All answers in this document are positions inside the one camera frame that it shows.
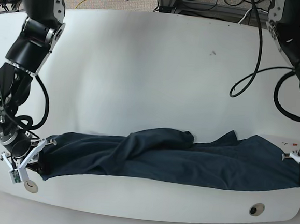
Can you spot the left table cable grommet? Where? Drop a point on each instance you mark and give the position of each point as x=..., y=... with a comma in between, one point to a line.
x=31, y=186

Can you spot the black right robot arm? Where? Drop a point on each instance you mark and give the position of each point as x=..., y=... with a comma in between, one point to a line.
x=39, y=34

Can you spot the right table cable grommet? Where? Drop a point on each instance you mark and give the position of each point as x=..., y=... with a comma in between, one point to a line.
x=257, y=209

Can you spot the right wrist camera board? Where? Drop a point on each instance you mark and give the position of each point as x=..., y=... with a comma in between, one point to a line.
x=18, y=176

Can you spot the dark blue T-shirt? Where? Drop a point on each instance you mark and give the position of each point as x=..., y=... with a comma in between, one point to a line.
x=169, y=155

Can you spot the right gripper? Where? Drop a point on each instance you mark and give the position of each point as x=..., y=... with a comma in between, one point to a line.
x=21, y=150

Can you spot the table cable grommet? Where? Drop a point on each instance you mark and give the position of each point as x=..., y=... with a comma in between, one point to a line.
x=31, y=186
x=257, y=209

